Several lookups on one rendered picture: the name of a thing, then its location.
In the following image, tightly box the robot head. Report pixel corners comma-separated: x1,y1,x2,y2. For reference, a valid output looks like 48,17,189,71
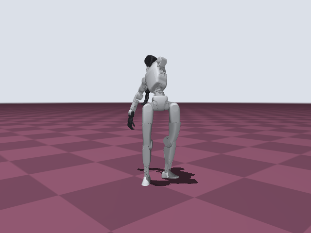
144,55,157,67

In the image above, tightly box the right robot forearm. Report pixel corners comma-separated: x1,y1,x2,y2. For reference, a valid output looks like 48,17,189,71
128,93,139,115

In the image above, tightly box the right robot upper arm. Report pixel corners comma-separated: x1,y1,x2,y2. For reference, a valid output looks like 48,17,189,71
136,77,146,100

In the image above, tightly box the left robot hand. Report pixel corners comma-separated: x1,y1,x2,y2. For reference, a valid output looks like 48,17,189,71
141,89,150,105

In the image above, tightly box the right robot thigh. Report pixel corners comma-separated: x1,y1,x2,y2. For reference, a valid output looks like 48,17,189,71
142,102,154,149

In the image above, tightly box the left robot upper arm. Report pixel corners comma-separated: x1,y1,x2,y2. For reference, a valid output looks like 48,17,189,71
146,56,167,71

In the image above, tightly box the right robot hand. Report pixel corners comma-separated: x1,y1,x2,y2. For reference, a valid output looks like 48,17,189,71
127,111,135,130

